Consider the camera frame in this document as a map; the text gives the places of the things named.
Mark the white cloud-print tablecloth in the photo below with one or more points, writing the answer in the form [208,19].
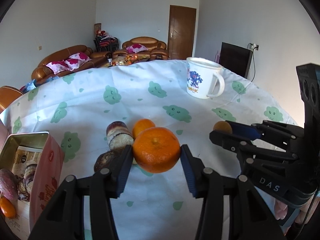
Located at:
[76,110]

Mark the pink floral armchair pillow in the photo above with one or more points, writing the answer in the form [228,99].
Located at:
[136,48]

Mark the brown leather armchair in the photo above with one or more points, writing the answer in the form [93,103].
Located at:
[150,47]

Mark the small yellow-brown fruit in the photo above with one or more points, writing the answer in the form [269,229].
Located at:
[223,126]

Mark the stacked dark chairs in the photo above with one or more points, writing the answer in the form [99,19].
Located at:
[103,41]

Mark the purple round radish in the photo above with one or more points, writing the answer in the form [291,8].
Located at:
[8,185]

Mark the blue cloth on sofa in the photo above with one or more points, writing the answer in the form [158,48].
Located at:
[33,84]

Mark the pink floral pillow right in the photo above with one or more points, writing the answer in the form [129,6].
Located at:
[75,61]

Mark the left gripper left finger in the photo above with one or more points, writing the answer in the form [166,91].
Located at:
[117,172]

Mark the dark water chestnut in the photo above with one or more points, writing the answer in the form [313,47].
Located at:
[23,193]

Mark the large orange mandarin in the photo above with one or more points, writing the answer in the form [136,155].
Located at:
[156,150]

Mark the sugarcane piece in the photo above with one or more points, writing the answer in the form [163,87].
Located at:
[29,176]
[118,136]

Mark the small back orange mandarin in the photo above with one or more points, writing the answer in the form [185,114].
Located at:
[141,125]

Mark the brown wooden door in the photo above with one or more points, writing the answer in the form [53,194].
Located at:
[182,21]

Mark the white printed mug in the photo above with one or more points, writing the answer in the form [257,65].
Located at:
[204,79]

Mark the wooden coffee table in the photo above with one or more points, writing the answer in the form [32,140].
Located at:
[126,60]

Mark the pink floral pillow left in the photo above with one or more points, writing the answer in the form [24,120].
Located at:
[58,66]

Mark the pink metal tin box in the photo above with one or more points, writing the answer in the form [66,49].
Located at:
[17,152]

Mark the brown leather long sofa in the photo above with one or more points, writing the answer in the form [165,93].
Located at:
[41,72]

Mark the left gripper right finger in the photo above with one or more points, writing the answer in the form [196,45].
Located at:
[193,168]

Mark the black television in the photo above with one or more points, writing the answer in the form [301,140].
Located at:
[235,58]

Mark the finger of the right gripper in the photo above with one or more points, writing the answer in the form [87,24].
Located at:
[275,133]
[245,149]

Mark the right hand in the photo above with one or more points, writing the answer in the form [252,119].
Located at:
[281,209]

